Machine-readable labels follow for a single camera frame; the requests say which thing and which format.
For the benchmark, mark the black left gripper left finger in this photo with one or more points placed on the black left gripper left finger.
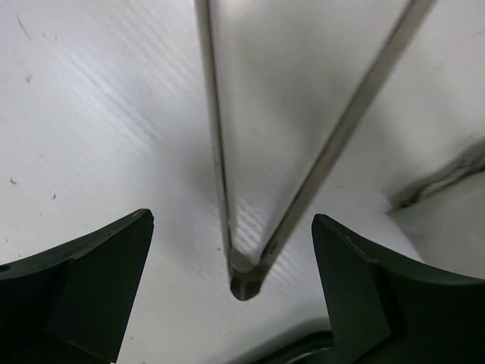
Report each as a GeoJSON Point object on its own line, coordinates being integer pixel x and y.
{"type": "Point", "coordinates": [72, 303]}

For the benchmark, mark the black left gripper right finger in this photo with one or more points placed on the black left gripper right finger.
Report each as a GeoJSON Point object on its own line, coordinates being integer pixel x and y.
{"type": "Point", "coordinates": [385, 307]}

